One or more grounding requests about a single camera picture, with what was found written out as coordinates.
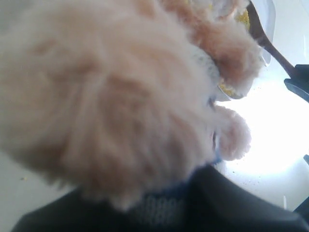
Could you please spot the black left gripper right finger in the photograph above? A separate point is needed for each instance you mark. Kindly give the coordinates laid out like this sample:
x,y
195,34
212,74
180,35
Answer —
x,y
215,204

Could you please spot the white rectangular plastic tray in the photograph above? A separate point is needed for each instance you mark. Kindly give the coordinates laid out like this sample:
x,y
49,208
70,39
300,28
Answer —
x,y
267,15

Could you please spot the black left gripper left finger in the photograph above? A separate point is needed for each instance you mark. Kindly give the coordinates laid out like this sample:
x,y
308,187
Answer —
x,y
71,213

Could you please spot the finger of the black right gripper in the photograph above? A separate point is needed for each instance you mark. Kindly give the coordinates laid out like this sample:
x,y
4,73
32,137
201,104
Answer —
x,y
299,84

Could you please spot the plush teddy bear striped sweater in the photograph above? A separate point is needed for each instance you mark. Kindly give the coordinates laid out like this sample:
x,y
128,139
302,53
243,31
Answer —
x,y
120,99

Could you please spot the metal bowl of yellow grain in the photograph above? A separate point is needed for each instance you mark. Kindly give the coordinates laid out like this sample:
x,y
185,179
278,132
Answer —
x,y
237,10

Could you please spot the dark red wooden spoon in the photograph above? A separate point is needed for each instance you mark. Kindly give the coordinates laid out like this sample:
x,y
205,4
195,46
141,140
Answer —
x,y
259,35

